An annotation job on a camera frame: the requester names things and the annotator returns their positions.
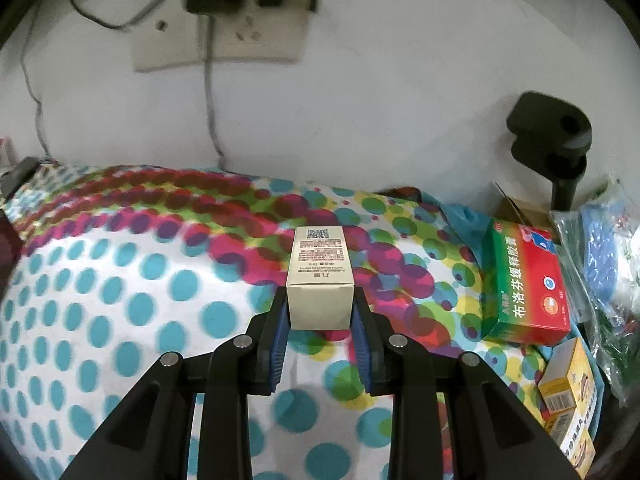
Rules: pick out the beige medicine box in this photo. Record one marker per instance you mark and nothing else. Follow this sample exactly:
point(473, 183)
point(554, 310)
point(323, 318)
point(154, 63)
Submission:
point(320, 284)

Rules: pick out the red green medicine box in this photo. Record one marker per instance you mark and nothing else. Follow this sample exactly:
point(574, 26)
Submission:
point(524, 297)

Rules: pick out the yellow medicine box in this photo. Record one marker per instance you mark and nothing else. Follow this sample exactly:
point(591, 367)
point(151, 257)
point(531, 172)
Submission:
point(568, 381)

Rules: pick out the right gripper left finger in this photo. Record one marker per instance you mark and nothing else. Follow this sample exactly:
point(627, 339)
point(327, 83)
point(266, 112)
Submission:
point(148, 434)

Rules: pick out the black phone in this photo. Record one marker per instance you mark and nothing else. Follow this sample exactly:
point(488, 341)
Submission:
point(12, 180)

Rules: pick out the polka dot cloth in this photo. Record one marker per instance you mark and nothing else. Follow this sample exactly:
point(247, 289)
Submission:
point(122, 264)

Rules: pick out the clear plastic bag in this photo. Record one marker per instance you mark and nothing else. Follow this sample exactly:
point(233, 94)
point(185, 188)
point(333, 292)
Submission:
point(600, 259)

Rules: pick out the white wall socket plate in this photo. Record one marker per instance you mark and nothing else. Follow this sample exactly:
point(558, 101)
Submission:
point(173, 37)

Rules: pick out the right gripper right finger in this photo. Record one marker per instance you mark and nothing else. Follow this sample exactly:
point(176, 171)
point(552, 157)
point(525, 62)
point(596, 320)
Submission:
point(492, 434)

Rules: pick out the dark metal tin box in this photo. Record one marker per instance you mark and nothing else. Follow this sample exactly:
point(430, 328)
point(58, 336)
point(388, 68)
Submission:
point(11, 247)

